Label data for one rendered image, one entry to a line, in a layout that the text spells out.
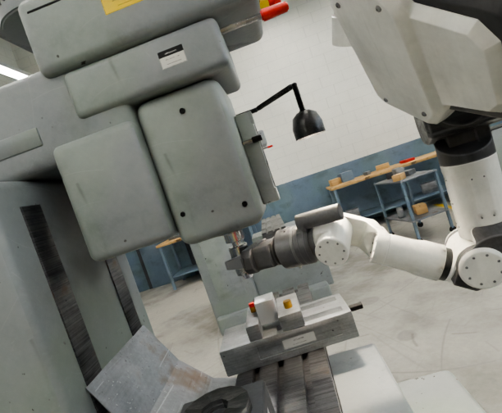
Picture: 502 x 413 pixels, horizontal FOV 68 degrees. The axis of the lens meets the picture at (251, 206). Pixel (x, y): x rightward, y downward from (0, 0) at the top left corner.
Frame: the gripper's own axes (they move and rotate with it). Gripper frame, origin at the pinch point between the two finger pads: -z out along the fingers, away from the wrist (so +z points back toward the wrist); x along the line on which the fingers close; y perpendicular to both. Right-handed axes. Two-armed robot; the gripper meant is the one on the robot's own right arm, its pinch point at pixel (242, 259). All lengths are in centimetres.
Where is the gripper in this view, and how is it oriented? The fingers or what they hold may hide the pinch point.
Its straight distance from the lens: 88.2
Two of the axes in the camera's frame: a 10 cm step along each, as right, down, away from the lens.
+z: 8.5, -2.7, -4.5
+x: -4.1, 1.9, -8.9
